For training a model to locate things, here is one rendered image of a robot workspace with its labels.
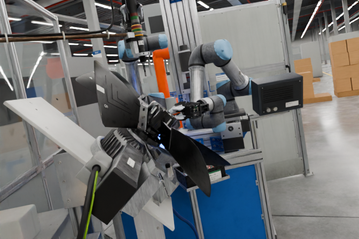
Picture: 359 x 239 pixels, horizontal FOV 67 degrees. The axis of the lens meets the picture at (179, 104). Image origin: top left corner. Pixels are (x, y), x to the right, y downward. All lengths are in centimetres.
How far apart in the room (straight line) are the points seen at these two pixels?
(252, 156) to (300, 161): 186
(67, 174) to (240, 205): 104
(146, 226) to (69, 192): 30
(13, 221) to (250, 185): 118
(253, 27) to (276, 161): 152
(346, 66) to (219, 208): 781
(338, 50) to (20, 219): 871
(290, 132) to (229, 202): 180
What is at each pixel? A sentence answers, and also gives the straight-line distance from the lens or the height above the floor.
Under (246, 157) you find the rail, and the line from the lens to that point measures 163.
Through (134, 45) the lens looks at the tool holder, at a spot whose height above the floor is 150.
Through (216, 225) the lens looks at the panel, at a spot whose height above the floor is 46.
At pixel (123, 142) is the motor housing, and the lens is 101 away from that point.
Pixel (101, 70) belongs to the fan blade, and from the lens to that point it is 87.
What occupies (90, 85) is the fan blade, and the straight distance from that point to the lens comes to 114.
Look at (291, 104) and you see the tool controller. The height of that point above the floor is 108.
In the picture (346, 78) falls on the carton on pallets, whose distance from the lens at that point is 915.
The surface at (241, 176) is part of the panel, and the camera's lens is 168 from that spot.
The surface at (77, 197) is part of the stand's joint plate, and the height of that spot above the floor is 98.
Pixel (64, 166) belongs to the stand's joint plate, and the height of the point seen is 110.
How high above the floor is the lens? 133
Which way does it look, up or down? 5 degrees down
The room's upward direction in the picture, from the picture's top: 10 degrees counter-clockwise
